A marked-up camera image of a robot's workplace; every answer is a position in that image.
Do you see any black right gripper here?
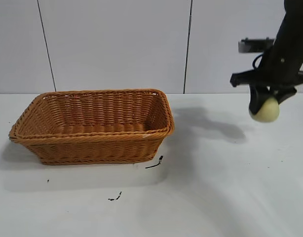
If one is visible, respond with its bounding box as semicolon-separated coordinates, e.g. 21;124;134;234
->
229;46;303;115

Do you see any pale yellow egg yolk pastry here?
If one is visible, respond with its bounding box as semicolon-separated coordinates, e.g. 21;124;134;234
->
249;96;280;123

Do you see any brown woven wicker basket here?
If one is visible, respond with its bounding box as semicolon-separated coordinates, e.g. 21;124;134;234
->
9;88;175;166

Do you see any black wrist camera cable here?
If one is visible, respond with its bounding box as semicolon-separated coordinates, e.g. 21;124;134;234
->
251;53;265;69

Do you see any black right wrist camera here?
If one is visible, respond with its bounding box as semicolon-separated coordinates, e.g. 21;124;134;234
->
238;38;276;53

